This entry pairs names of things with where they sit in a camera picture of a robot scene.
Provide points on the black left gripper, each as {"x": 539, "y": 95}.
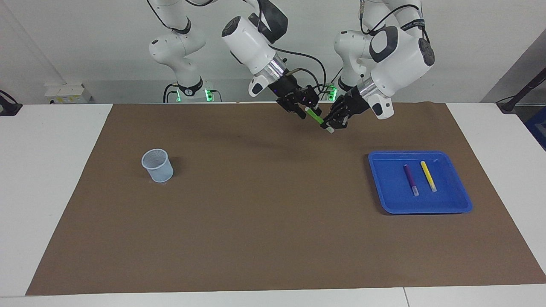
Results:
{"x": 356, "y": 104}

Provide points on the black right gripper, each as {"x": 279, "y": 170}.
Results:
{"x": 292, "y": 89}

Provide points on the green pen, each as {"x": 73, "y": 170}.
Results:
{"x": 315, "y": 116}

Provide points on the purple pen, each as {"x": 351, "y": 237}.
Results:
{"x": 411, "y": 179}

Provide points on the yellow pen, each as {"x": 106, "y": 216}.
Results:
{"x": 428, "y": 175}

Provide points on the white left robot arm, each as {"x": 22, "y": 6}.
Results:
{"x": 396, "y": 51}

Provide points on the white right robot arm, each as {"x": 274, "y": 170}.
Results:
{"x": 249, "y": 42}

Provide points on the brown table mat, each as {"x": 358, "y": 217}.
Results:
{"x": 273, "y": 213}

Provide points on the blue plastic tray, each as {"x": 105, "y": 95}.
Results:
{"x": 448, "y": 200}

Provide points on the translucent pale blue cup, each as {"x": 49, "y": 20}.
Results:
{"x": 160, "y": 170}

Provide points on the black pole stand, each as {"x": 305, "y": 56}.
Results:
{"x": 507, "y": 106}

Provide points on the blue box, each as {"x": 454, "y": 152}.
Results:
{"x": 539, "y": 128}

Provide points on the black table clamp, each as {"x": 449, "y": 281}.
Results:
{"x": 8, "y": 108}

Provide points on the white wall power box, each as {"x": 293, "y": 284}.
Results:
{"x": 68, "y": 94}

